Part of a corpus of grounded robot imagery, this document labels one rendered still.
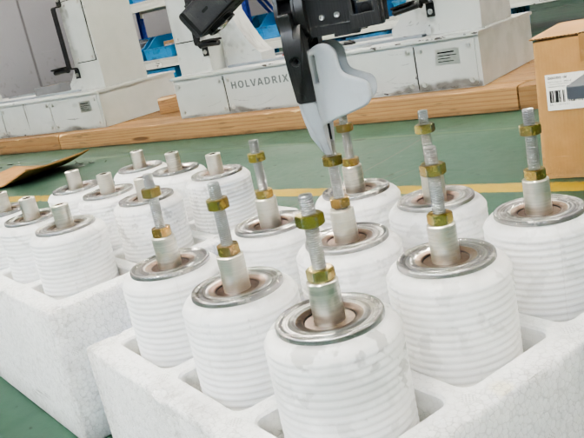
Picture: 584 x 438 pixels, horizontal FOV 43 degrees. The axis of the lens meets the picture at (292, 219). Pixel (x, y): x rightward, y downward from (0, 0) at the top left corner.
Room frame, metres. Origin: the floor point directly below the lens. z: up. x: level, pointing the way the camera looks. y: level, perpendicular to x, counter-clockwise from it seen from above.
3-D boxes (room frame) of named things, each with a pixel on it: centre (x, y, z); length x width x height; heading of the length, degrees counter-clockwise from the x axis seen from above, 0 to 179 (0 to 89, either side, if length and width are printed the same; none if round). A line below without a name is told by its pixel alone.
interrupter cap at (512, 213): (0.59, -0.21, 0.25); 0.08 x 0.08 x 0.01
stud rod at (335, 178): (0.63, -0.04, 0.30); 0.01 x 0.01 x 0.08
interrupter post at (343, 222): (0.63, -0.04, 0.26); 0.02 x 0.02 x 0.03
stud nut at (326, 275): (0.46, -0.01, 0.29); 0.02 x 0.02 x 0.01; 55
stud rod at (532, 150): (0.59, -0.21, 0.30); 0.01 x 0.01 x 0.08
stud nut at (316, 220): (0.46, -0.01, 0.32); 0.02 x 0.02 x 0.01; 55
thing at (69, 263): (0.91, 0.28, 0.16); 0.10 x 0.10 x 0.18
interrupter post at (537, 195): (0.59, -0.21, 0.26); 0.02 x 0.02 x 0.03
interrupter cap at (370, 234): (0.63, -0.04, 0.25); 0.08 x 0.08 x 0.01
